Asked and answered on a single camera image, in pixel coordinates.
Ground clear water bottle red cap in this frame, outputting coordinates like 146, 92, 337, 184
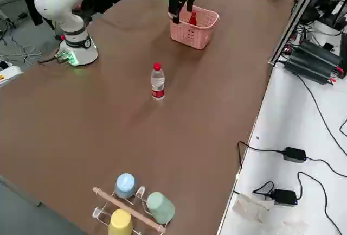
150, 63, 166, 102

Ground pink plastic basket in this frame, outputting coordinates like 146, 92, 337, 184
169, 4, 220, 50

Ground black finned power supply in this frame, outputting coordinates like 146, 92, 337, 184
291, 39, 344, 69
284, 54, 347, 85

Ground black stand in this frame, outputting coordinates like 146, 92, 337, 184
321, 0, 347, 31

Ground white control box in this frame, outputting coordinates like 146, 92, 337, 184
0, 60, 24, 88

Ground black power adapter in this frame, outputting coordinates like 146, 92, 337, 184
283, 147, 307, 163
271, 188, 298, 207

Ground blue cup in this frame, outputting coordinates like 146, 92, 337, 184
114, 173, 138, 199

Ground green cup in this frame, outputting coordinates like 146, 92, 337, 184
146, 191, 176, 225

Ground clear plastic packaging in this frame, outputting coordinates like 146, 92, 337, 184
232, 193, 276, 224

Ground yellow cup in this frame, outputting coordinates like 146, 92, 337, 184
108, 208, 134, 235

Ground aluminium frame post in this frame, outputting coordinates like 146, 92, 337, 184
267, 0, 330, 66

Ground black arm base cable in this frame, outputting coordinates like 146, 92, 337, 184
37, 55, 65, 64

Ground white floor cables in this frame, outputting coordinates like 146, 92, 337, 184
0, 44, 44, 65

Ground black adapter cable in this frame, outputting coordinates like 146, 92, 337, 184
237, 141, 285, 169
296, 172, 344, 235
252, 181, 275, 201
305, 157, 347, 178

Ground black power supply cable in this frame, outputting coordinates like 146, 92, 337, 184
294, 72, 347, 156

